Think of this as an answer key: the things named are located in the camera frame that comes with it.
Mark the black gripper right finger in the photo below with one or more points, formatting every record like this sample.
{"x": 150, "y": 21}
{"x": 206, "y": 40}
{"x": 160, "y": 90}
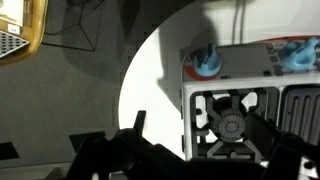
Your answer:
{"x": 293, "y": 156}

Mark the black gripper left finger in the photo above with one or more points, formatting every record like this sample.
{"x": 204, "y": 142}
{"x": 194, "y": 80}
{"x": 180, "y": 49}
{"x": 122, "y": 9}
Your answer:
{"x": 133, "y": 160}

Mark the blue stove knob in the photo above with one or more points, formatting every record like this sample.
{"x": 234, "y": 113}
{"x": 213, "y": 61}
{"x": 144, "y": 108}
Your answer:
{"x": 298, "y": 56}
{"x": 206, "y": 63}

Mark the grey toy kitchen stove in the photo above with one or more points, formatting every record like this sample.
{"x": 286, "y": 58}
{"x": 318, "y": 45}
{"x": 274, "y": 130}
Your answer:
{"x": 246, "y": 63}

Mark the black ribbed griddle plate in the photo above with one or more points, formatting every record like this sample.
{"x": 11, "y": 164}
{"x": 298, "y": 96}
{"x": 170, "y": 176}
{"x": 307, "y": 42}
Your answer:
{"x": 300, "y": 110}

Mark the black burner grate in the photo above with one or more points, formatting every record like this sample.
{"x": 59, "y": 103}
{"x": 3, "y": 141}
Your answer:
{"x": 230, "y": 125}

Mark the white paper sheet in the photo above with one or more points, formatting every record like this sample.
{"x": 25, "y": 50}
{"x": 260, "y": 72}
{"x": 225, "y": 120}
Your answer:
{"x": 10, "y": 10}

